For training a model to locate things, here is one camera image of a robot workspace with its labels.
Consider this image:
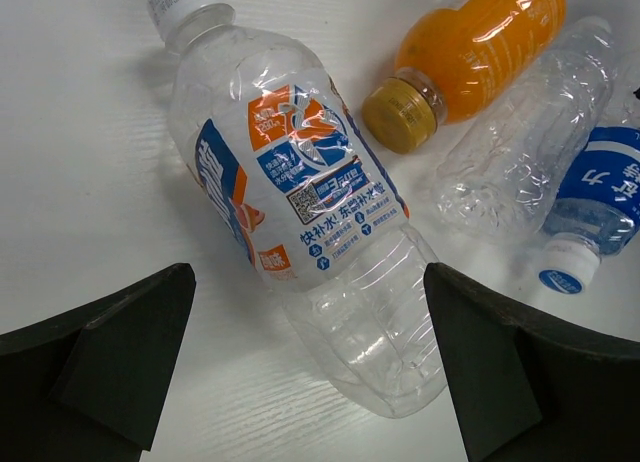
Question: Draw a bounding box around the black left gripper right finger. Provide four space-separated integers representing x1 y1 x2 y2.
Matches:
424 263 639 461

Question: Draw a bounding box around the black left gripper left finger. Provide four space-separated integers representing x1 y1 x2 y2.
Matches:
1 263 196 461

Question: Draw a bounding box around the blue orange label clear bottle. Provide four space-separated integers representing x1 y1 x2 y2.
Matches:
147 0 446 419

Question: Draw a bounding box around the clear unlabelled plastic bottle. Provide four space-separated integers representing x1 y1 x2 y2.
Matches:
430 16 616 243

